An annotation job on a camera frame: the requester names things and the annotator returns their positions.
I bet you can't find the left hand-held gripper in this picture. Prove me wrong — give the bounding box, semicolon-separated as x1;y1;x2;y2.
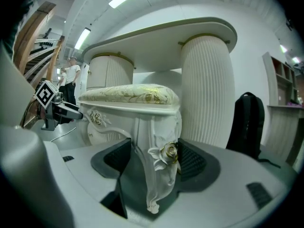
34;79;84;132

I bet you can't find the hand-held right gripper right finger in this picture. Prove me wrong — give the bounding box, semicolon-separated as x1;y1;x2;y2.
156;138;299;228

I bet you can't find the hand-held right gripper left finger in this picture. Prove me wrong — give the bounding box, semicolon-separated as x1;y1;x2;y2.
44;138;143;228

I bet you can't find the cream upholstered stool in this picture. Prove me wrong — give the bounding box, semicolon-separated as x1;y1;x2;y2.
77;84;183;214

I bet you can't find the white dressing table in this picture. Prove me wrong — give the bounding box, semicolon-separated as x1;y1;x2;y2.
82;17;238;149

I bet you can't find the black backpack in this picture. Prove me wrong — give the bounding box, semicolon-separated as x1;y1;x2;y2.
225;91;282;168

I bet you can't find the grey wooden shelf unit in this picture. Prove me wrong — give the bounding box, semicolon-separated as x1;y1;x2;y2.
262;52;304;167

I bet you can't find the dark wooden staircase railing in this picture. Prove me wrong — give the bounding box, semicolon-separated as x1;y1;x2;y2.
13;1;66;128

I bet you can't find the thin white cable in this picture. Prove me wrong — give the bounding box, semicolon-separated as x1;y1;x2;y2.
49;127;79;143

